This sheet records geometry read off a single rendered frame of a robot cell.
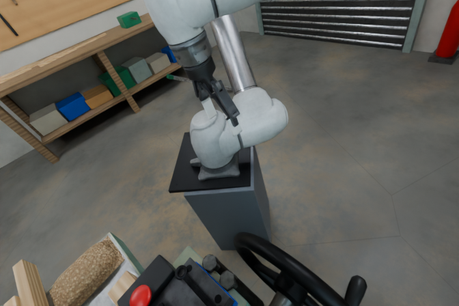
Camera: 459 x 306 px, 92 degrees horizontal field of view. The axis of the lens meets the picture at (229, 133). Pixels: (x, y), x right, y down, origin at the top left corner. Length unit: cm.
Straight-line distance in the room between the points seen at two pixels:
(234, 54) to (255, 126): 29
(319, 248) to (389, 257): 32
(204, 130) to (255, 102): 22
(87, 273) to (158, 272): 22
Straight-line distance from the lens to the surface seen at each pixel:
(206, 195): 97
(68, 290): 61
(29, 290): 66
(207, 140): 81
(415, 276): 149
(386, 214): 160
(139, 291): 40
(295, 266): 41
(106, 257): 59
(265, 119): 84
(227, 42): 94
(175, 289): 40
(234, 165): 96
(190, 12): 50
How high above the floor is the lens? 135
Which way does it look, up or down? 40 degrees down
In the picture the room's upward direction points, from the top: 19 degrees counter-clockwise
